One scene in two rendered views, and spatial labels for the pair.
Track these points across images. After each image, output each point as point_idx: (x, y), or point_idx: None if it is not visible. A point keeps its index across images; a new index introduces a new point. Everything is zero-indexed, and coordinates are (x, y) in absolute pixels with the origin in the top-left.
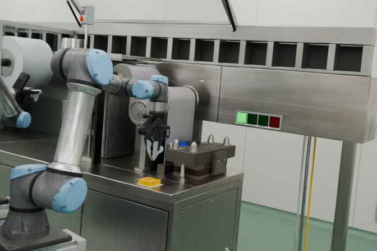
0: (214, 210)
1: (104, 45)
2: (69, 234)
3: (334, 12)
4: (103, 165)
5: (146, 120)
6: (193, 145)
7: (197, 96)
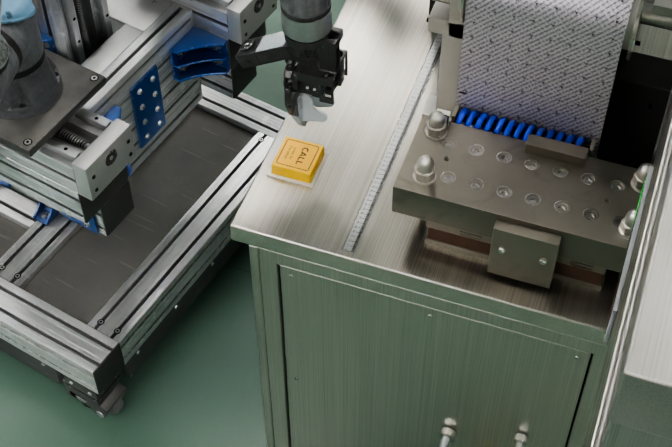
0: (445, 337)
1: None
2: (30, 145)
3: None
4: (423, 35)
5: (282, 31)
6: (416, 163)
7: (633, 31)
